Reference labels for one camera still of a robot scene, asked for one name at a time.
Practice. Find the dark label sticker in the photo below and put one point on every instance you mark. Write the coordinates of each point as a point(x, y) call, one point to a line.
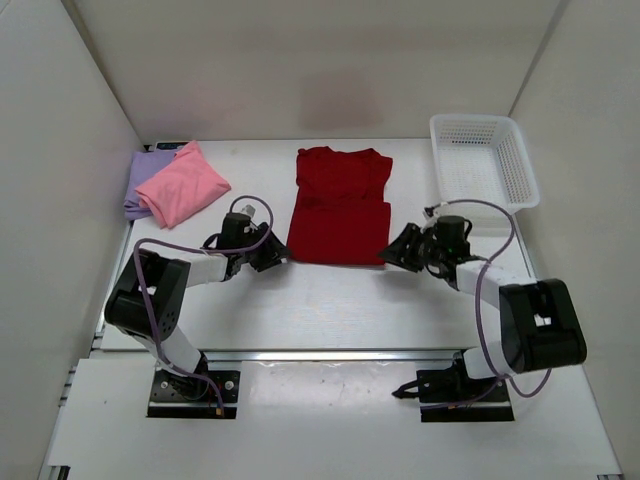
point(165, 146)

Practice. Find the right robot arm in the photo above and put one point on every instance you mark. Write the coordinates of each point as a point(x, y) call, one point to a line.
point(539, 327)

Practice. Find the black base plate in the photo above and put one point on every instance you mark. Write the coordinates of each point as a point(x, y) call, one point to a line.
point(448, 396)
point(175, 397)

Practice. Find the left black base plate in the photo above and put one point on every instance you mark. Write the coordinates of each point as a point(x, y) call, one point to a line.
point(175, 397)

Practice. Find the pink t shirt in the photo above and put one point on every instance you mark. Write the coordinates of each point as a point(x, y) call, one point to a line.
point(184, 187)

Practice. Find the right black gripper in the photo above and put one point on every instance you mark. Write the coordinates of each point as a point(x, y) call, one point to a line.
point(402, 251)

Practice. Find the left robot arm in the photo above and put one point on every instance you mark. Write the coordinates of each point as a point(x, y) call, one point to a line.
point(147, 298)

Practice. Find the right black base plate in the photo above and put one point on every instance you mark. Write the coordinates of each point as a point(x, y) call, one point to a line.
point(448, 396)

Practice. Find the aluminium rail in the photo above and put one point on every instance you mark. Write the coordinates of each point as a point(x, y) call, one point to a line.
point(331, 355)

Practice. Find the purple t shirt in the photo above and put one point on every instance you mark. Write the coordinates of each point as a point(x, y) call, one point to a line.
point(144, 165)

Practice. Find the red t shirt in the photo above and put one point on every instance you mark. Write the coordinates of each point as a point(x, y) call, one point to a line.
point(340, 216)

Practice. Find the white plastic laundry basket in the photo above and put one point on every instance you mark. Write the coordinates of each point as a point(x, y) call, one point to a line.
point(483, 157)

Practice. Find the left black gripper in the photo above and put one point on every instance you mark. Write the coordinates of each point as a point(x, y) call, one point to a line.
point(272, 250)

